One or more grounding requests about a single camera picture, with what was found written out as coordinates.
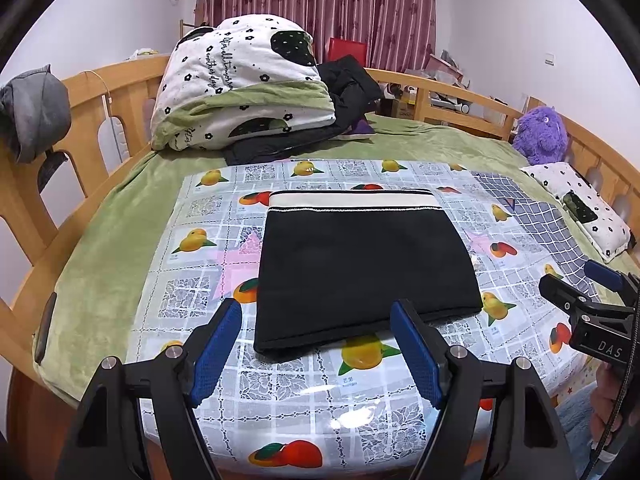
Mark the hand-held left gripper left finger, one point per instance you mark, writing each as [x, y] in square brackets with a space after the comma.
[215, 355]

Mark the black pants with white waistband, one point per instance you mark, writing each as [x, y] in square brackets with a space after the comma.
[360, 270]

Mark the cardboard box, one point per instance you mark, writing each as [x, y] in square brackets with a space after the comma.
[402, 108]

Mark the pile of boxes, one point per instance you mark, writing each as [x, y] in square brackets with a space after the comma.
[447, 67]

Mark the purple plush toy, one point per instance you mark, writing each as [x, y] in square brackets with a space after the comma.
[542, 130]

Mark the grey checked cloth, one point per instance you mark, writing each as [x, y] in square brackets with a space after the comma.
[540, 225]

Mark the white flower print pillow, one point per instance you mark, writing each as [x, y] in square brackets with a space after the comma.
[600, 220]

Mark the fruit print plastic tablecloth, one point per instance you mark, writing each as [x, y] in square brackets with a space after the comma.
[310, 400]

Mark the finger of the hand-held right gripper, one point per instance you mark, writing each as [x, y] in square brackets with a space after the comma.
[602, 273]
[560, 287]

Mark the black jacket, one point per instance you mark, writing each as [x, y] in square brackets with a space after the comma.
[350, 85]

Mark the folded white green quilt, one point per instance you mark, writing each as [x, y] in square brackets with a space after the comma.
[240, 70]

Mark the green fleece blanket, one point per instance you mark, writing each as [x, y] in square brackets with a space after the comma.
[115, 240]

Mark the purple cloth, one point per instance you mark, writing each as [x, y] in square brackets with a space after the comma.
[362, 127]

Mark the red striped curtain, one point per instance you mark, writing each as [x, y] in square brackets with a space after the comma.
[350, 0]

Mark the wooden bed frame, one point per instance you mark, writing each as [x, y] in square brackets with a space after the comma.
[30, 200]

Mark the person's right hand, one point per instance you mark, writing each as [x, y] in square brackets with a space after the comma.
[605, 400]

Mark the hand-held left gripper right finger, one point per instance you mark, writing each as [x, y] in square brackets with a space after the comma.
[417, 355]

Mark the grey cloth on bedpost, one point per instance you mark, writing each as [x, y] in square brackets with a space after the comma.
[35, 110]

